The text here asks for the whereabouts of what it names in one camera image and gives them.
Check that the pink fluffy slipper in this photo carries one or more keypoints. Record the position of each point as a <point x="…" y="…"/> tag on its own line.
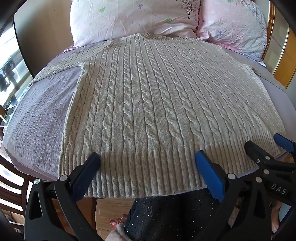
<point x="116" y="228"/>

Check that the person's dark dotted pants leg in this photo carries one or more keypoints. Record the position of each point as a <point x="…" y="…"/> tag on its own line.
<point x="173" y="220"/>

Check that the pink floral pillow with tree print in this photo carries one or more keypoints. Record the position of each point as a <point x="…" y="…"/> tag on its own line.
<point x="129" y="18"/>

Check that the dark wooden chair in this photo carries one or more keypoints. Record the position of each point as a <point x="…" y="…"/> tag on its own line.
<point x="11" y="185"/>

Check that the wooden headboard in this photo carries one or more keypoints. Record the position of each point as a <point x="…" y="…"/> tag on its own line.
<point x="280" y="58"/>

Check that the purple bed sheet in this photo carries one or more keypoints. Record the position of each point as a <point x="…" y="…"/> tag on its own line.
<point x="39" y="115"/>

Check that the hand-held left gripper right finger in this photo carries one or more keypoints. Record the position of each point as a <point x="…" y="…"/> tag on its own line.
<point x="208" y="172"/>

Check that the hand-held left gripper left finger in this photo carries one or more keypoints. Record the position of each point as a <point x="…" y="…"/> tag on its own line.
<point x="83" y="176"/>

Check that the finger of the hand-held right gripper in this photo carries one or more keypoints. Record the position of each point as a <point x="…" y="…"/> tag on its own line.
<point x="284" y="141"/>
<point x="254" y="149"/>

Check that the person's right hand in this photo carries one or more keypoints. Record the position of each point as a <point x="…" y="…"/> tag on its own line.
<point x="275" y="217"/>

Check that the glass window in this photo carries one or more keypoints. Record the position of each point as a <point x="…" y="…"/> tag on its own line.
<point x="10" y="69"/>

